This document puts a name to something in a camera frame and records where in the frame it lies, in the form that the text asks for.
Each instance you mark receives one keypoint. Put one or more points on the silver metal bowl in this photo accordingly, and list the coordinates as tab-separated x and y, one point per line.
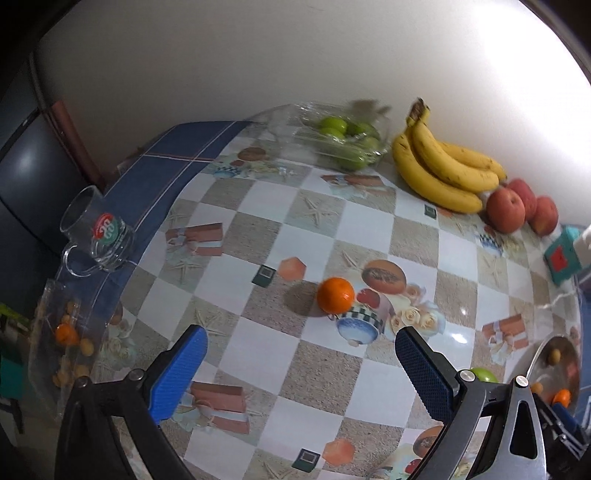
568	369

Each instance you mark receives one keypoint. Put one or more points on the yellow banana bunch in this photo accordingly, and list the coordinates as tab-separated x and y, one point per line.
438	180

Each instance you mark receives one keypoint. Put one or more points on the checkered printed tablecloth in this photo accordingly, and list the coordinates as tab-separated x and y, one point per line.
295	350

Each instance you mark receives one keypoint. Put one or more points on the teal cube box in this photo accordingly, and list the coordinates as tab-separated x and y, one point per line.
561	258

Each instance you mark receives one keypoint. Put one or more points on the pile of small green fruits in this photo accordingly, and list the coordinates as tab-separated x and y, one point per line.
332	124

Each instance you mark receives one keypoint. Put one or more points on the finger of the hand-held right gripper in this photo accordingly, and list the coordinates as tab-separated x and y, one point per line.
563	415

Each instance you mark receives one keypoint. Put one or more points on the red peach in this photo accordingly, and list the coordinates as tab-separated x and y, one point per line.
544	214
524	194
505	210

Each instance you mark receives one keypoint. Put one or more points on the glass mug with round logo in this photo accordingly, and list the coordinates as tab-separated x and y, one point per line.
106	235

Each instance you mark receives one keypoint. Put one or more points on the cluster of tan longans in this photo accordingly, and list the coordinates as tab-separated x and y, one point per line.
87	347

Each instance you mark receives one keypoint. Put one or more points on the brown wooden post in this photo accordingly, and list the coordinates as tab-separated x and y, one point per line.
74	138

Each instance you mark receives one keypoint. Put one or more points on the green plastic stool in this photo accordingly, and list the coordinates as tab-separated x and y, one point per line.
9	374

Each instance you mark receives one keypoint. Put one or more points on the green apple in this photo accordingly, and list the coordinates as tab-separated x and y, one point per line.
485	374

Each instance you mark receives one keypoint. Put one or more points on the clear plastic clamshell box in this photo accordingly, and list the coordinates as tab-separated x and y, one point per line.
295	138

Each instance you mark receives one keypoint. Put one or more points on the tan longan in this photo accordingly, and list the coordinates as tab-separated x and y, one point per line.
555	356

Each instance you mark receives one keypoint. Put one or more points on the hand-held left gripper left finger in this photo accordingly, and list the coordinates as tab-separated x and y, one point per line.
178	369

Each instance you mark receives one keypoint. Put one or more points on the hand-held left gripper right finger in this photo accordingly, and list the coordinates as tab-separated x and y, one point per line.
422	374

